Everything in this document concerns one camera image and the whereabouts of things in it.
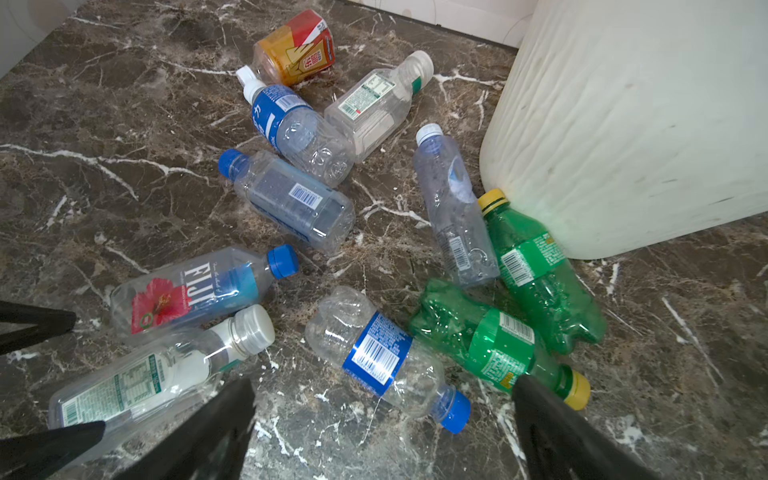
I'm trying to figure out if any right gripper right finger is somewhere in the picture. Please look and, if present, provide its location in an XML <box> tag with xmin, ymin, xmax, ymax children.
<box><xmin>512</xmin><ymin>376</ymin><xmax>654</xmax><ymax>479</ymax></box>

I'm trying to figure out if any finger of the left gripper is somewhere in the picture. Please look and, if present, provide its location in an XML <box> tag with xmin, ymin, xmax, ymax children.
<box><xmin>1</xmin><ymin>421</ymin><xmax>106</xmax><ymax>479</ymax></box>
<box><xmin>1</xmin><ymin>301</ymin><xmax>77</xmax><ymax>355</ymax></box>

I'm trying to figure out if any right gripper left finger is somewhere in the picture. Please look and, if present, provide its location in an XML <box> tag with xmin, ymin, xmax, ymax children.
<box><xmin>117</xmin><ymin>379</ymin><xmax>255</xmax><ymax>479</ymax></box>

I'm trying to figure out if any square clear bottle white cap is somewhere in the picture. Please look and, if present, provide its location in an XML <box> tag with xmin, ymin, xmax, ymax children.
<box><xmin>48</xmin><ymin>304</ymin><xmax>275</xmax><ymax>468</ymax></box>

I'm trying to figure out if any clear bottle pink red label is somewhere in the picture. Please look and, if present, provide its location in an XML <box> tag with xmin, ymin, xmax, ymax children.
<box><xmin>110</xmin><ymin>244</ymin><xmax>300</xmax><ymax>346</ymax></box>

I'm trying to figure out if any clear bottle pale blue label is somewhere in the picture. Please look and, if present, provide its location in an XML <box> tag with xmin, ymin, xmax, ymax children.
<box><xmin>218</xmin><ymin>149</ymin><xmax>355</xmax><ymax>256</ymax></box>

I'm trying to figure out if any clear bottle blue label white cap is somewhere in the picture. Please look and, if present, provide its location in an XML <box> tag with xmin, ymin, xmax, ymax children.
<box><xmin>236</xmin><ymin>66</ymin><xmax>354</xmax><ymax>188</ymax></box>

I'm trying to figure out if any orange red label bottle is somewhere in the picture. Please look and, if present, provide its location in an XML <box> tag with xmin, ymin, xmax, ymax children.
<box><xmin>251</xmin><ymin>9</ymin><xmax>336</xmax><ymax>87</ymax></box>

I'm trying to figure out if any white waste bin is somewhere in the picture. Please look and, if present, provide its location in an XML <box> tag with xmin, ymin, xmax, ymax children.
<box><xmin>479</xmin><ymin>1</ymin><xmax>767</xmax><ymax>260</ymax></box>

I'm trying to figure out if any green bottle yellow cap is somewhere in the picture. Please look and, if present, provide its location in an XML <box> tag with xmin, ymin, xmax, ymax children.
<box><xmin>409</xmin><ymin>278</ymin><xmax>591</xmax><ymax>411</ymax></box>

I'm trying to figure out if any green bottle upper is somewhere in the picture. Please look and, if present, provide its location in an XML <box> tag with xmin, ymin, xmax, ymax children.
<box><xmin>478</xmin><ymin>189</ymin><xmax>607</xmax><ymax>355</ymax></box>

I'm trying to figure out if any small crushed bottle blue cap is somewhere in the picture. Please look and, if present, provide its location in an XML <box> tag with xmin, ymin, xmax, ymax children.
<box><xmin>305</xmin><ymin>286</ymin><xmax>471</xmax><ymax>434</ymax></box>

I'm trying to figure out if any clear bottle purple tint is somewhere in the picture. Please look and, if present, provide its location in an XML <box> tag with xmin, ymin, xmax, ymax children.
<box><xmin>413</xmin><ymin>123</ymin><xmax>500</xmax><ymax>288</ymax></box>

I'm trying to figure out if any clear bottle green white label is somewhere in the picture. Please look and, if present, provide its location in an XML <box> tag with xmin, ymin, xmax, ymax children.
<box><xmin>324</xmin><ymin>50</ymin><xmax>434</xmax><ymax>163</ymax></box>

